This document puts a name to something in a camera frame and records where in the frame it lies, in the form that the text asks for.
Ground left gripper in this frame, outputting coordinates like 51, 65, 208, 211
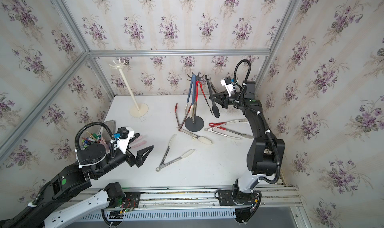
92, 143, 153, 181

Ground black steel tongs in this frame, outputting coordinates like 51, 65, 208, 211
205, 75, 220, 118

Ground red handled steel tongs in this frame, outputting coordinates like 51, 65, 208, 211
190, 79, 214, 124

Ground cream steel tongs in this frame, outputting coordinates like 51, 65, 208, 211
155, 133, 196, 172

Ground cream utensil rack stand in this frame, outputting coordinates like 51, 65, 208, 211
109, 58, 149, 118

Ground dark grey utensil rack stand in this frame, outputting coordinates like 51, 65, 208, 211
184, 72, 205, 132

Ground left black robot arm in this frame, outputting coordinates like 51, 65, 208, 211
2, 122, 154, 228

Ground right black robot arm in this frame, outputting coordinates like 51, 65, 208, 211
209, 59, 285, 200

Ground white tipped tongs at right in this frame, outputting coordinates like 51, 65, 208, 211
204, 118, 250, 140

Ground red tipped steel tongs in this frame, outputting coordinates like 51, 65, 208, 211
174, 103, 193, 130

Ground grey whiteboard eraser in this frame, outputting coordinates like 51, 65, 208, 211
104, 120, 116, 134

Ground pink cup of pens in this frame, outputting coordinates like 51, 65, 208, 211
80, 131, 102, 150

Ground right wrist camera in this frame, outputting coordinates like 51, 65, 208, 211
221, 77, 237, 97

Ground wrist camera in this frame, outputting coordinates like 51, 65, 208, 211
221, 77, 237, 97
111, 127, 135, 154

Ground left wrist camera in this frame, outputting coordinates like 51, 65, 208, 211
111, 127, 135, 154

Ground red handled tongs at right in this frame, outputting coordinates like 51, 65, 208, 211
208, 121, 254, 139

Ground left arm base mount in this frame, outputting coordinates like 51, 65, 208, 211
101, 183, 142, 226

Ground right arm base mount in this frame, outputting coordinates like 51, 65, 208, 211
214, 179, 262, 224

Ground aluminium front rail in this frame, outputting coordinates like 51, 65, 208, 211
53, 185, 304, 212

